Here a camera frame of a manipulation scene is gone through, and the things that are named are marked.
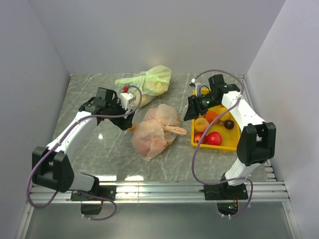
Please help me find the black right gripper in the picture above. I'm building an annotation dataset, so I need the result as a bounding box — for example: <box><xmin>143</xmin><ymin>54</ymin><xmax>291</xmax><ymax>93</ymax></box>
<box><xmin>184</xmin><ymin>94</ymin><xmax>220</xmax><ymax>121</ymax></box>

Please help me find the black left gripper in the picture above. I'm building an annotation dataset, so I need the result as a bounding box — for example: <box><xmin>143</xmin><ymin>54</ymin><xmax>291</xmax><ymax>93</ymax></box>
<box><xmin>106</xmin><ymin>96</ymin><xmax>135</xmax><ymax>130</ymax></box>

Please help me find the translucent orange plastic bag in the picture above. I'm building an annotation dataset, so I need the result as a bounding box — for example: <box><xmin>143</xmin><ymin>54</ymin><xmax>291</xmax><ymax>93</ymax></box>
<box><xmin>131</xmin><ymin>104</ymin><xmax>187</xmax><ymax>161</ymax></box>

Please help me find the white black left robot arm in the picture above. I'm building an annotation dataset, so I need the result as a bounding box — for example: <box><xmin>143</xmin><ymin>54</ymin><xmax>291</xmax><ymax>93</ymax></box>
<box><xmin>30</xmin><ymin>87</ymin><xmax>137</xmax><ymax>200</ymax></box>

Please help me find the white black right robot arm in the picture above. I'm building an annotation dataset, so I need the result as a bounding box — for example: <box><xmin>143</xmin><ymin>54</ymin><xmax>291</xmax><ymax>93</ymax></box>
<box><xmin>184</xmin><ymin>71</ymin><xmax>276</xmax><ymax>199</ymax></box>

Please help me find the pale yellow fake peach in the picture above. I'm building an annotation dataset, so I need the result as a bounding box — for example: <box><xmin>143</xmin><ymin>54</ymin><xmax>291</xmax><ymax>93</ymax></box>
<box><xmin>194</xmin><ymin>118</ymin><xmax>209</xmax><ymax>132</ymax></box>

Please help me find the red yellow fake apple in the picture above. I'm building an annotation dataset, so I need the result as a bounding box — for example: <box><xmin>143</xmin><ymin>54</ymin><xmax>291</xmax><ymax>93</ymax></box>
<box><xmin>193</xmin><ymin>132</ymin><xmax>206</xmax><ymax>144</ymax></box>

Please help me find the dark purple fake plum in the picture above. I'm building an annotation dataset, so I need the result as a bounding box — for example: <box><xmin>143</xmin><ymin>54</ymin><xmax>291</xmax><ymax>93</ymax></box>
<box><xmin>224</xmin><ymin>119</ymin><xmax>235</xmax><ymax>130</ymax></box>

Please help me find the tied green plastic bag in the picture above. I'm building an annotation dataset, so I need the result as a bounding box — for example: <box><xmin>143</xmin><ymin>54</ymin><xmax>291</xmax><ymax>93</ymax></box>
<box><xmin>115</xmin><ymin>65</ymin><xmax>172</xmax><ymax>108</ymax></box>

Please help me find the yellow plastic fruit tray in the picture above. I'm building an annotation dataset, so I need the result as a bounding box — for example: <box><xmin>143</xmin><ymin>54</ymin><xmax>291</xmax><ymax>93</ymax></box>
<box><xmin>191</xmin><ymin>89</ymin><xmax>242</xmax><ymax>152</ymax></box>

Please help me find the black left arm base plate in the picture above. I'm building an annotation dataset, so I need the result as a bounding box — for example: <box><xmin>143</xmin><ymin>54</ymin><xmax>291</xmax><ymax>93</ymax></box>
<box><xmin>70</xmin><ymin>185</ymin><xmax>117</xmax><ymax>201</ymax></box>

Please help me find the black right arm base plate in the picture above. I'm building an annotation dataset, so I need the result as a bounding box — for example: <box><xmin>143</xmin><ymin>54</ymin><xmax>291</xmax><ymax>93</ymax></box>
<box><xmin>201</xmin><ymin>183</ymin><xmax>248</xmax><ymax>201</ymax></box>

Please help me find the aluminium rail frame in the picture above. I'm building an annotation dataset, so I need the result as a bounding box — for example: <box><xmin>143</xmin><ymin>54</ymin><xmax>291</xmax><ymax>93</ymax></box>
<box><xmin>20</xmin><ymin>76</ymin><xmax>301</xmax><ymax>239</ymax></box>

